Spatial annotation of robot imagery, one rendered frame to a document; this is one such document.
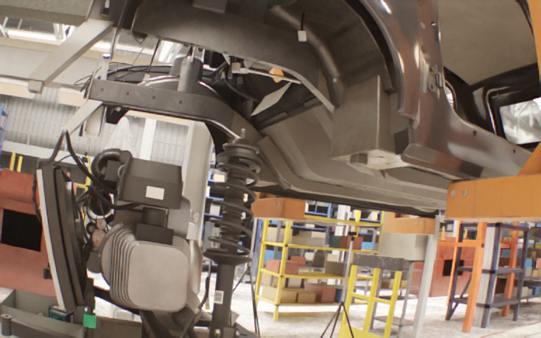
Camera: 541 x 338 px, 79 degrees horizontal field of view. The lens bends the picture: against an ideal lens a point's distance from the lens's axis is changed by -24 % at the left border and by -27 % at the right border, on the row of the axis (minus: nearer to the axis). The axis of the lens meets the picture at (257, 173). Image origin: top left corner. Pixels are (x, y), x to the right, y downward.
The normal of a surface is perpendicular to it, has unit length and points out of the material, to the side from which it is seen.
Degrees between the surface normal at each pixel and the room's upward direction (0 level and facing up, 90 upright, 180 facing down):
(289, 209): 90
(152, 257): 90
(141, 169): 79
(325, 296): 90
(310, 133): 108
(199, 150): 90
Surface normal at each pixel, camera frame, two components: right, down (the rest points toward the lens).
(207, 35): 0.43, -0.07
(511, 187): -0.92, -0.17
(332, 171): 0.26, 0.22
